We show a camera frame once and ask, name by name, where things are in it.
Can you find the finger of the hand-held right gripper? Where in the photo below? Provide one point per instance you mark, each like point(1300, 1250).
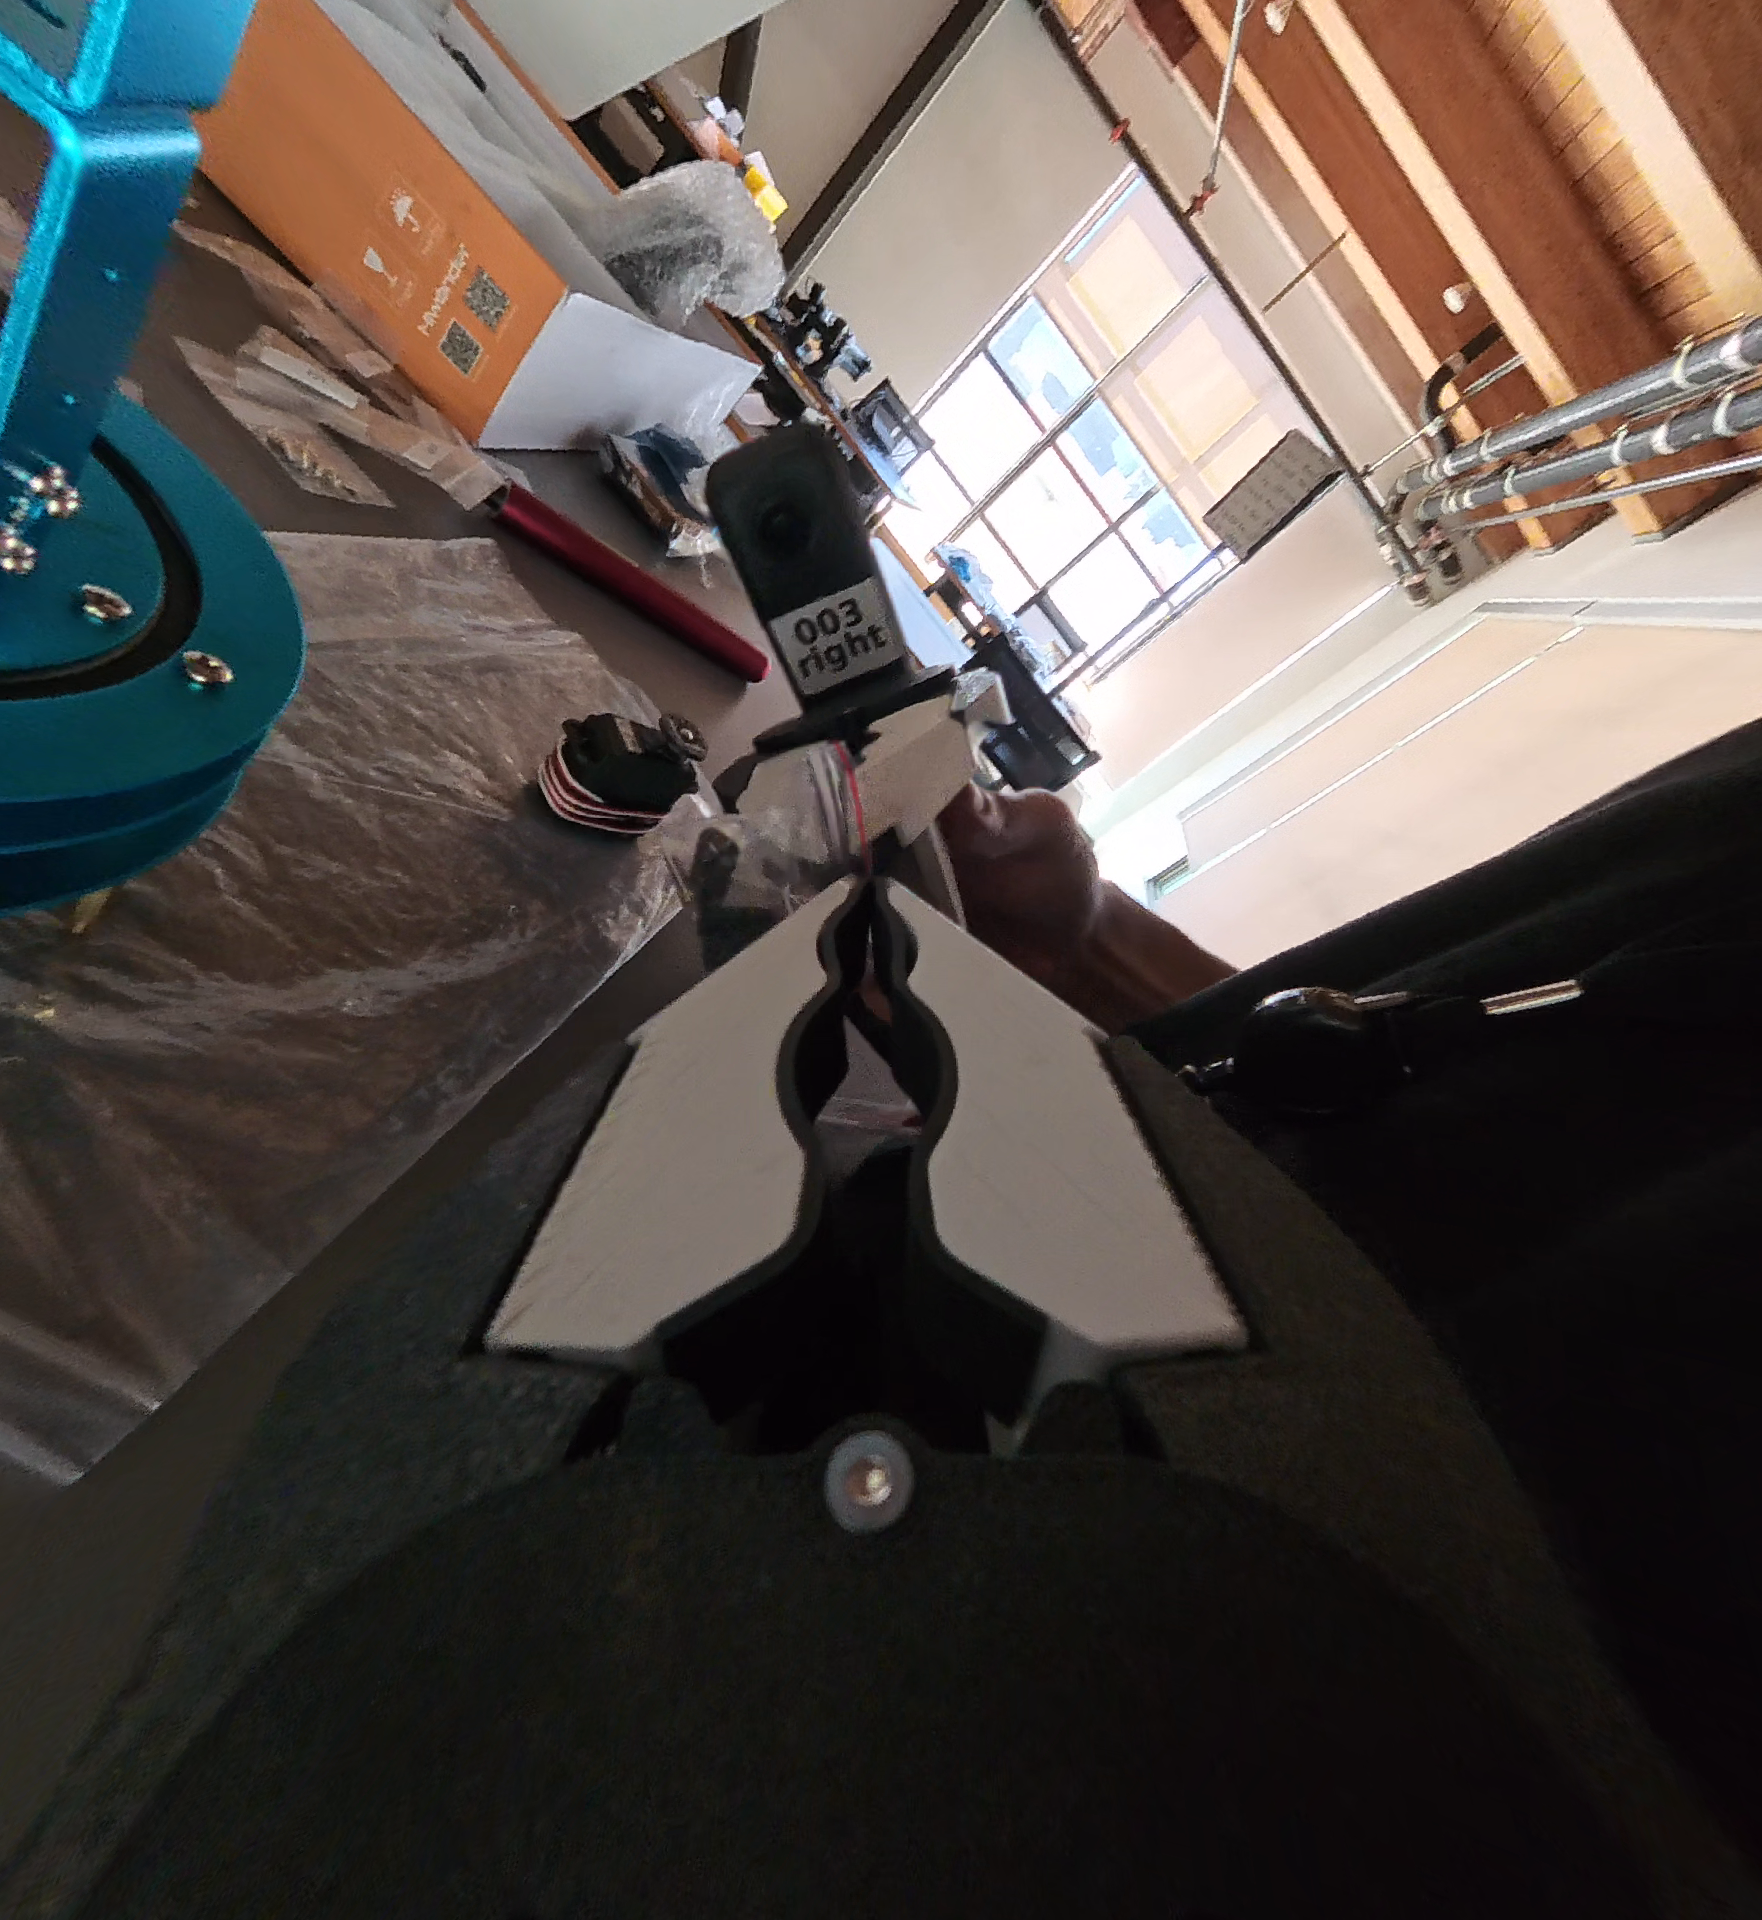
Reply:
point(924, 764)

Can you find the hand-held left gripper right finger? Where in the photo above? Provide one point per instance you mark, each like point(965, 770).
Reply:
point(1061, 1183)

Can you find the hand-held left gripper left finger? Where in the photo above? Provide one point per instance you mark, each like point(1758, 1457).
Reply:
point(673, 1170)

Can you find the small clear zip bag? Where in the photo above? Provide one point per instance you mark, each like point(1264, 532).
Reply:
point(797, 817)

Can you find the black servo motor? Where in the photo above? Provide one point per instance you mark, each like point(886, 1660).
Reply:
point(618, 764)

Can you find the blue toy robot arm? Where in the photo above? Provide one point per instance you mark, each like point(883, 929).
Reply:
point(54, 300)

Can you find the person's right forearm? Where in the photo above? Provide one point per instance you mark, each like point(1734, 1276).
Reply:
point(1165, 967)

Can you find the grey desk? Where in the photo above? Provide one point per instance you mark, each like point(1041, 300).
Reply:
point(13, 1620)

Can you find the person's right hand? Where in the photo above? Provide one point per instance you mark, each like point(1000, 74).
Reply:
point(1033, 870)

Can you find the blue foil bags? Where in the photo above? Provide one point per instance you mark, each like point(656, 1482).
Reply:
point(656, 486)

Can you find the red metal tube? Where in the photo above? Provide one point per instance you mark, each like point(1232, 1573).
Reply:
point(627, 584)

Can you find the black badge reel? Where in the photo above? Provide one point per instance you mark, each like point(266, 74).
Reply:
point(1308, 1044)

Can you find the large window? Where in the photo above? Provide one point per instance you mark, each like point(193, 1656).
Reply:
point(1078, 449)

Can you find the bubble wrap bundle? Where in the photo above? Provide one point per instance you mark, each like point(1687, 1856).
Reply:
point(686, 233)

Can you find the ceiling vent panel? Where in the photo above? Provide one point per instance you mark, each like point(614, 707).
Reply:
point(1272, 494)

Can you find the large clear plastic bag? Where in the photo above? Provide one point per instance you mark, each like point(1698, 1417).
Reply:
point(294, 900)

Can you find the scattered small parts bags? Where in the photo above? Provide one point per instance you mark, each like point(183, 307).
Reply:
point(294, 360)

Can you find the orange and white cardboard box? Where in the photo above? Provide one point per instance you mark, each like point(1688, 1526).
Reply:
point(371, 196)

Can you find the ceiling pipes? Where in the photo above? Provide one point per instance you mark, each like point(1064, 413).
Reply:
point(1647, 403)

